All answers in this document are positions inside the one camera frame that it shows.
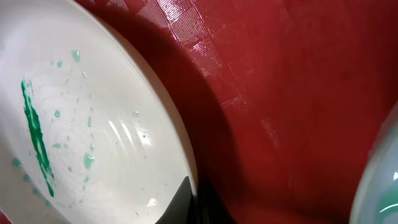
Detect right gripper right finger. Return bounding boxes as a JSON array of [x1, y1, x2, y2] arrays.
[[198, 178, 236, 224]]

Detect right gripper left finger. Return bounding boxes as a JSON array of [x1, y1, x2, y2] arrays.
[[156, 176, 193, 224]]

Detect white round plate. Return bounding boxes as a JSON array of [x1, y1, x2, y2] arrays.
[[1, 1, 198, 223]]

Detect light blue plate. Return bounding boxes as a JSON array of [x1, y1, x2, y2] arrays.
[[349, 105, 397, 224]]

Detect red plastic tray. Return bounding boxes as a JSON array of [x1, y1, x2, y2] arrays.
[[74, 0, 397, 223]]

